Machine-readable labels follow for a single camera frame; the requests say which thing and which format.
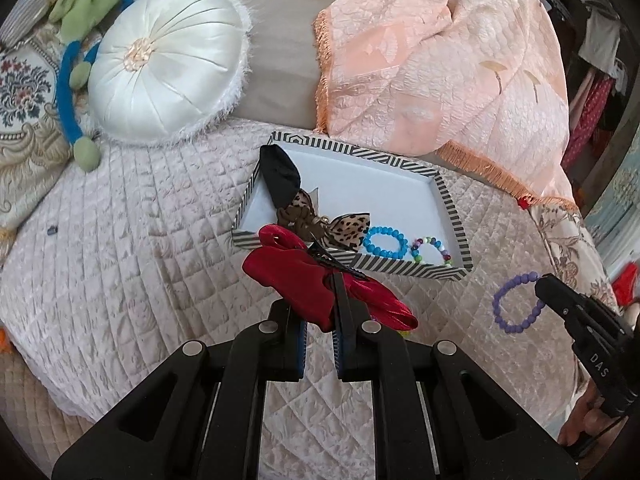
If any round white satin cushion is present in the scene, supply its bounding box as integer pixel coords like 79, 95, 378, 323
88, 0, 253, 146

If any multicolour bead bracelet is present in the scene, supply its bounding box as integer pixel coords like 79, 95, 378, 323
409, 235, 454, 267

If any purple bead bracelet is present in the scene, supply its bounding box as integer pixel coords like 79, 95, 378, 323
491, 271, 548, 335

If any floral embroidered pillow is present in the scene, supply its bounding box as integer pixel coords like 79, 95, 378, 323
1, 25, 70, 232

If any grey large pillow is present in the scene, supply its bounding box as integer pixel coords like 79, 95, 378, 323
233, 0, 335, 130

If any beige quilted bedspread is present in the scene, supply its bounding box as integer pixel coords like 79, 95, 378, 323
0, 118, 618, 480

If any green blue plush toy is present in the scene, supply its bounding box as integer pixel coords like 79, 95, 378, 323
49, 0, 134, 172

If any peach fringed blanket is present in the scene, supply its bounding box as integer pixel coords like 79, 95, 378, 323
314, 0, 574, 206

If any leopard print bow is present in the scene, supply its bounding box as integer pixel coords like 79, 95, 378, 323
277, 190, 371, 252

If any person's right hand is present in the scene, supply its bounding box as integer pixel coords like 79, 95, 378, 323
558, 380, 618, 448

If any red velvet bow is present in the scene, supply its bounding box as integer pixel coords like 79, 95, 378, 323
242, 224, 419, 333

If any black velvet bow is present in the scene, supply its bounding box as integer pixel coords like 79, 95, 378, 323
259, 144, 300, 209

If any black white striped tray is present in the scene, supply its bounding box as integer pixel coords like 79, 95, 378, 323
230, 130, 474, 282

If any blue bead bracelet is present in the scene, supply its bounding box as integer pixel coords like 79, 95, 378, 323
361, 224, 410, 261

